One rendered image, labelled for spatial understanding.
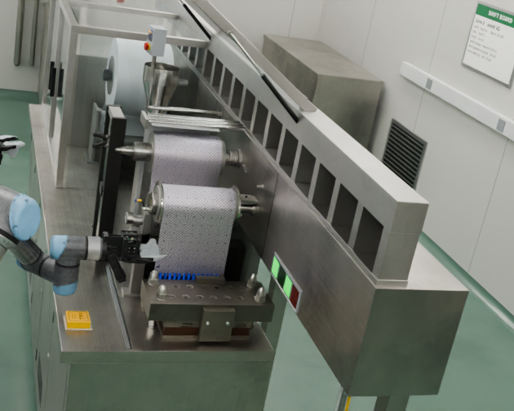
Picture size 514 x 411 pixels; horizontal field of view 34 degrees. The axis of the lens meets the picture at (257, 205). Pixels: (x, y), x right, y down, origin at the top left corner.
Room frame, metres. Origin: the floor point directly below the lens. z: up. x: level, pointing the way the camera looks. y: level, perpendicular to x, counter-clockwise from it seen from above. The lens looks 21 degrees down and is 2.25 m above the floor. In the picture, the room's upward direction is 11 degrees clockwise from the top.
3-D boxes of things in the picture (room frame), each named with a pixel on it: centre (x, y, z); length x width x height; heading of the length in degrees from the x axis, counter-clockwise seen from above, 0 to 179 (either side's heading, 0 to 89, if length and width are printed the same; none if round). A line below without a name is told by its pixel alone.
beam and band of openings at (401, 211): (3.21, 0.19, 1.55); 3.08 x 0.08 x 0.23; 20
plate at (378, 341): (3.23, 0.12, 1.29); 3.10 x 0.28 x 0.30; 20
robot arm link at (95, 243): (2.35, 0.48, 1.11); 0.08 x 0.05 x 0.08; 20
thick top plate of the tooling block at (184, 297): (2.36, 0.10, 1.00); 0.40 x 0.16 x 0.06; 110
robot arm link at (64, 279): (2.33, 0.56, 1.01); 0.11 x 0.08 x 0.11; 64
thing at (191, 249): (2.46, 0.18, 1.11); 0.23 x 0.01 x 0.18; 110
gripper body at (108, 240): (2.38, 0.40, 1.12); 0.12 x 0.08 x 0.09; 110
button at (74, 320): (2.24, 0.48, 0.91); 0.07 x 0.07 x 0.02; 20
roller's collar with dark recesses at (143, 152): (2.70, 0.42, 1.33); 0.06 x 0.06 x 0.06; 20
